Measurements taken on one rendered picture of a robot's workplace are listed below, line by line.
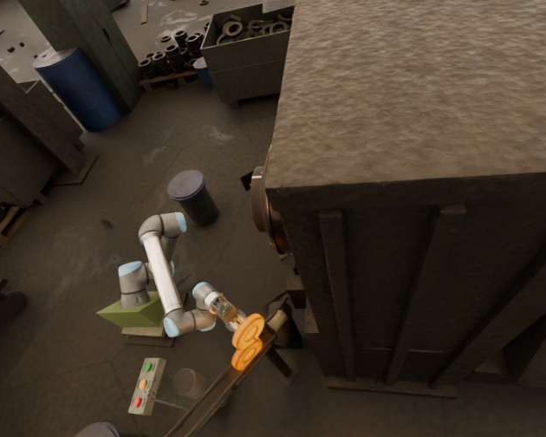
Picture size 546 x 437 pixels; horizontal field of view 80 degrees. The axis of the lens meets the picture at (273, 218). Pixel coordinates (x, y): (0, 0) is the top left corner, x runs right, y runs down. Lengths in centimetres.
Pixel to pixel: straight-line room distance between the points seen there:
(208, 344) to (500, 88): 215
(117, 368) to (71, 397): 34
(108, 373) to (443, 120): 255
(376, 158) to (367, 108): 13
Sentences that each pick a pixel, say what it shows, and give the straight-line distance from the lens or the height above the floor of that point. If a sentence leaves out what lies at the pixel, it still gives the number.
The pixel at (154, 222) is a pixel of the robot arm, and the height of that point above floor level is 92.
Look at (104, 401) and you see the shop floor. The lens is 270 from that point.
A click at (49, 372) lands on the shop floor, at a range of 306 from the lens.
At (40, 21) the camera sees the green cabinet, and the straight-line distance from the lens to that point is 473.
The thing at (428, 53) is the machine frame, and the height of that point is 176.
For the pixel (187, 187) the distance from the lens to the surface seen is 265.
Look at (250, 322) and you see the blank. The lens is 133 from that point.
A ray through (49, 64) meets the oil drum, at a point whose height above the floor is 88.
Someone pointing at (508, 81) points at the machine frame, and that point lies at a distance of 73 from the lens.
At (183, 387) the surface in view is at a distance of 183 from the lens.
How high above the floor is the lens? 214
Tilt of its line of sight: 52 degrees down
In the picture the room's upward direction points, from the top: 20 degrees counter-clockwise
